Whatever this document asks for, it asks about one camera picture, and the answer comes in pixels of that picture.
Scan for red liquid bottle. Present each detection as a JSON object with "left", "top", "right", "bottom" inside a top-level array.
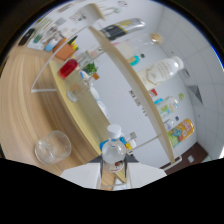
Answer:
[{"left": 58, "top": 58, "right": 79, "bottom": 80}]

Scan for yellow printed can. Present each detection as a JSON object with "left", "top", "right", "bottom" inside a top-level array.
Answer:
[{"left": 167, "top": 118, "right": 195, "bottom": 148}]

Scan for blue liquid bottle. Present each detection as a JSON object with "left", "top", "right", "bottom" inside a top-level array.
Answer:
[{"left": 99, "top": 134, "right": 129, "bottom": 152}]

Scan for orange basket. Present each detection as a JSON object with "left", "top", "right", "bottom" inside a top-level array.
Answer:
[{"left": 54, "top": 36, "right": 79, "bottom": 61}]

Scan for clear bottle white cap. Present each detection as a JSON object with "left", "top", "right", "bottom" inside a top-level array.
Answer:
[{"left": 101, "top": 123, "right": 128, "bottom": 174}]

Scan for brown door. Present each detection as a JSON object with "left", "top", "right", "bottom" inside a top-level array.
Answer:
[{"left": 159, "top": 142, "right": 211, "bottom": 176}]

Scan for black handbag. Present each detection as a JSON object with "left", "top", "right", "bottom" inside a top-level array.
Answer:
[{"left": 18, "top": 28, "right": 36, "bottom": 47}]

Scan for pale blue plastic bottle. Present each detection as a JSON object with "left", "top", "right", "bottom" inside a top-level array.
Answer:
[{"left": 44, "top": 39, "right": 58, "bottom": 53}]

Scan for clear bottle blue cap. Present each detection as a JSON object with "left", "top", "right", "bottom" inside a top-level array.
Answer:
[{"left": 163, "top": 115, "right": 181, "bottom": 131}]

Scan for clear bottle green cap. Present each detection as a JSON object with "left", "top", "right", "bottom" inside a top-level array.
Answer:
[{"left": 156, "top": 93, "right": 185, "bottom": 116}]

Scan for white wire rack wooden shelves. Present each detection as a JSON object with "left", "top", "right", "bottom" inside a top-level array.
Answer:
[{"left": 30, "top": 3, "right": 183, "bottom": 171}]

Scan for green potted plant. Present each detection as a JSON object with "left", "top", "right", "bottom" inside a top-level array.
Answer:
[{"left": 83, "top": 62, "right": 99, "bottom": 76}]

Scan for clear bottle orange cap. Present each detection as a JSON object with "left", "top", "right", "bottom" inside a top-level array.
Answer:
[{"left": 66, "top": 72, "right": 100, "bottom": 103}]

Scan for clear drinking glass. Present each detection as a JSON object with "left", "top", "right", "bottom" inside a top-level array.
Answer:
[{"left": 34, "top": 129, "right": 73, "bottom": 165}]

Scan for silver soda water can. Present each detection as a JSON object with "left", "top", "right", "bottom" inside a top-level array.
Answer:
[{"left": 99, "top": 18, "right": 147, "bottom": 41}]

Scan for white tray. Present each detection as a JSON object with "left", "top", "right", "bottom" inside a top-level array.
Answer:
[{"left": 27, "top": 36, "right": 48, "bottom": 51}]

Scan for large white bottle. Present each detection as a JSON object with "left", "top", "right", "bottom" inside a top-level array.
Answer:
[{"left": 136, "top": 55, "right": 185, "bottom": 91}]

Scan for large glass jar cork lid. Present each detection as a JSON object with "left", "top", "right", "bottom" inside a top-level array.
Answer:
[{"left": 116, "top": 32, "right": 164, "bottom": 54}]

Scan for small teal bottle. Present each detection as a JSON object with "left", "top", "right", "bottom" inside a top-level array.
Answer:
[{"left": 129, "top": 53, "right": 146, "bottom": 67}]

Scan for wooden wall shelf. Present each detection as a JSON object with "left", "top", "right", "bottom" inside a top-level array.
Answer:
[{"left": 83, "top": 3, "right": 106, "bottom": 21}]

